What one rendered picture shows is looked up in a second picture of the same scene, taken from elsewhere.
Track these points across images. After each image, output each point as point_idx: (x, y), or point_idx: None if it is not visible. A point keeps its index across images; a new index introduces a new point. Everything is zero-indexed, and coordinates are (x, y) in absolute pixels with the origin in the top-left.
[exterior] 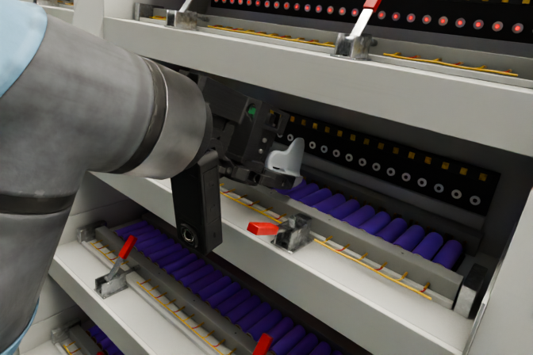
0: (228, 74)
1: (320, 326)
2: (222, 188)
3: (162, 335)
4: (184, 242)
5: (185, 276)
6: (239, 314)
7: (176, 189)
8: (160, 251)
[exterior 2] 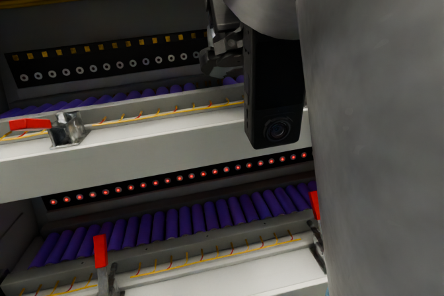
0: None
1: (286, 178)
2: (195, 108)
3: (217, 283)
4: (272, 143)
5: (168, 232)
6: (242, 215)
7: (264, 77)
8: (114, 237)
